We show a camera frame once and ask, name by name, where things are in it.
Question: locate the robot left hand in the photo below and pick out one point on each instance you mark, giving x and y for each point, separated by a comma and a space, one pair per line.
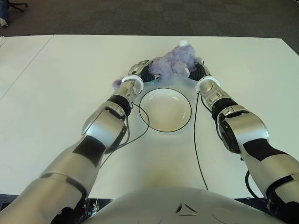
142, 70

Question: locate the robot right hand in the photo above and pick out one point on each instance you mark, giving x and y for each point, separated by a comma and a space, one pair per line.
201, 72

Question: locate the purple plush doll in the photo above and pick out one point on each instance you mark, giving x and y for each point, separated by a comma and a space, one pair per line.
172, 60

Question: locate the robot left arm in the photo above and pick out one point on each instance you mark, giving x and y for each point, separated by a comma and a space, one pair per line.
100, 126

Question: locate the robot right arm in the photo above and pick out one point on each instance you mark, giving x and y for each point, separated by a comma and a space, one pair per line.
245, 130

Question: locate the white plate black rim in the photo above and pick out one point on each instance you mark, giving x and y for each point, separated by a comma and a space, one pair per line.
163, 109

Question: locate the silver robot torso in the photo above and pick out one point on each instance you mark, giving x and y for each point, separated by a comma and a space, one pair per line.
163, 205

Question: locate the black office chair base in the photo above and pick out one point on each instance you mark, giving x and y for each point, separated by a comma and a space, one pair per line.
17, 7

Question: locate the white shoe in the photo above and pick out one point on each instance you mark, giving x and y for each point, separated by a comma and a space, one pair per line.
3, 22

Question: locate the blue trouser leg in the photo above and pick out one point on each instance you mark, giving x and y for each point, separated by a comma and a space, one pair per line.
4, 9

